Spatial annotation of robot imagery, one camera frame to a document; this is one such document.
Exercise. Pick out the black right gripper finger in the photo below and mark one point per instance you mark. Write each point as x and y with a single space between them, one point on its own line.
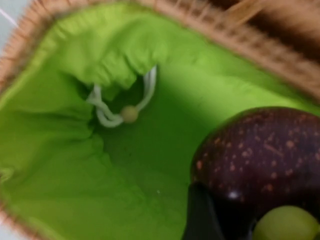
200 217

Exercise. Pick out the dark purple mangosteen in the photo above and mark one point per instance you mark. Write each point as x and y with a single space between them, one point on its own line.
262 155

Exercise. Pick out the woven rattan basket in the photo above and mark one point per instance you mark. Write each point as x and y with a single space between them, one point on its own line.
250 42

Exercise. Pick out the woven rattan basket lid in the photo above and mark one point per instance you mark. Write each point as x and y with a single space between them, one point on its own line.
290 25

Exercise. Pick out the small wooden bead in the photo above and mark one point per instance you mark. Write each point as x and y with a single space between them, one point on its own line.
129 114

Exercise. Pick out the lime green fabric lining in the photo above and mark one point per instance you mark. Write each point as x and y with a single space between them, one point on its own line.
75 175

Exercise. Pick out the green grid tablecloth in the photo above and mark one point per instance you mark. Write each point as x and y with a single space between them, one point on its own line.
10 30

